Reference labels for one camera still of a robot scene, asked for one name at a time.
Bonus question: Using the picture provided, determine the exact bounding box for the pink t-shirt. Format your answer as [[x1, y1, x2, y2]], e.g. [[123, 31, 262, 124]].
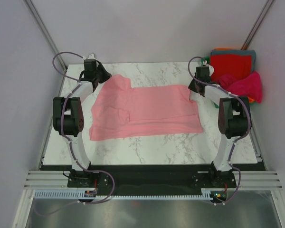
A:
[[89, 75, 203, 141]]

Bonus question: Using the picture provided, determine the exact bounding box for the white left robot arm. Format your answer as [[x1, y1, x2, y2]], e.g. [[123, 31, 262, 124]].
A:
[[53, 59, 112, 187]]

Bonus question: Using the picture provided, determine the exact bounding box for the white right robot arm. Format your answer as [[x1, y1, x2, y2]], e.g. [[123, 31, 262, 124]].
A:
[[188, 76, 252, 187]]

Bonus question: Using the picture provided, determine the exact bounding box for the green plastic bin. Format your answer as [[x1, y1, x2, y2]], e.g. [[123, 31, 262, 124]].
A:
[[203, 56, 256, 108]]

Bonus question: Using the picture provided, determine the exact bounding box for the red t-shirt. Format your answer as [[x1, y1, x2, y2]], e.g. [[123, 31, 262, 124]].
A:
[[210, 54, 252, 81]]

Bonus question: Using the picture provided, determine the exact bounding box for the magenta t-shirt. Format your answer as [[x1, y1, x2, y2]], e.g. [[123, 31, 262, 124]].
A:
[[216, 71, 263, 104]]

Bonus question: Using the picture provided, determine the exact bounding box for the grey t-shirt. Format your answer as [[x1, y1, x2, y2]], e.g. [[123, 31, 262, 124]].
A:
[[210, 49, 257, 72]]

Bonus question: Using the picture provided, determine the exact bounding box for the orange t-shirt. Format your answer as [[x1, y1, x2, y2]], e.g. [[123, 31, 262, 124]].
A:
[[248, 97, 255, 103]]

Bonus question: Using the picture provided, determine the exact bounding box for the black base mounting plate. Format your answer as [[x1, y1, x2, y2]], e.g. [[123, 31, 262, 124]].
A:
[[67, 164, 236, 196]]

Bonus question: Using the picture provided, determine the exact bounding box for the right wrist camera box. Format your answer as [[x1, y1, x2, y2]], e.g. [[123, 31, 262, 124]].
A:
[[196, 65, 214, 77]]

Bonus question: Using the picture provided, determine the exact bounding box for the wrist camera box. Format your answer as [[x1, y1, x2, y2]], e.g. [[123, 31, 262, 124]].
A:
[[196, 65, 214, 77], [84, 53, 97, 71]]

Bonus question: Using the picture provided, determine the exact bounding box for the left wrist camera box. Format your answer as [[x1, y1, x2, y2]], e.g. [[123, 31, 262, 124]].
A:
[[84, 53, 97, 71]]

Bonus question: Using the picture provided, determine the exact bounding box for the right aluminium frame post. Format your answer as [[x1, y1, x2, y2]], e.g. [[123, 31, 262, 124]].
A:
[[241, 0, 276, 50]]

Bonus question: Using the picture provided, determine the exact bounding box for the aluminium frame post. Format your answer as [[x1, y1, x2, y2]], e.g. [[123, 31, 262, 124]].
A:
[[241, 0, 276, 50], [22, 0, 68, 72]]

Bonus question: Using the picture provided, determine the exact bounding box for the left aluminium frame post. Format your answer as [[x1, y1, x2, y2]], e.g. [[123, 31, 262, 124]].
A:
[[22, 0, 68, 72]]

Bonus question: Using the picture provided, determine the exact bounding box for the aluminium front rail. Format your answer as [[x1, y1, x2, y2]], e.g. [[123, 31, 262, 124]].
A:
[[24, 171, 282, 190]]

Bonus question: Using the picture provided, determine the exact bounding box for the white slotted cable duct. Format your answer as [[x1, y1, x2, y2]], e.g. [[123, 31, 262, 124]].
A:
[[34, 190, 218, 200]]

